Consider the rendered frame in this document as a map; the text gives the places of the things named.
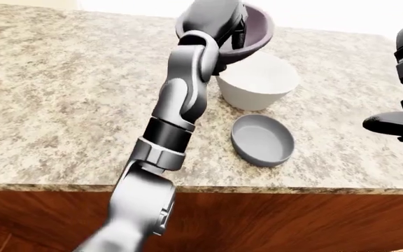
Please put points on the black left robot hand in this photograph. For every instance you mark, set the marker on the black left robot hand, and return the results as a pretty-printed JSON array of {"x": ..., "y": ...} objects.
[{"x": 210, "y": 15}]

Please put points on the dark purple bowl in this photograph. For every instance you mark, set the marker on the dark purple bowl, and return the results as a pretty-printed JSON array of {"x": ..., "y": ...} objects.
[{"x": 258, "y": 25}]

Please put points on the white bowl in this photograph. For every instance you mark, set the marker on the white bowl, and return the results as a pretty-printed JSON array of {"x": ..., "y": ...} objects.
[{"x": 257, "y": 78}]

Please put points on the small grey bowl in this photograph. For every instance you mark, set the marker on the small grey bowl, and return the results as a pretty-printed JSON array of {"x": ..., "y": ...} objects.
[{"x": 262, "y": 136}]

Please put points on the wooden counter cabinet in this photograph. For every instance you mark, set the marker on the wooden counter cabinet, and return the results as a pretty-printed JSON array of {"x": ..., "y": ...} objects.
[{"x": 292, "y": 223}]

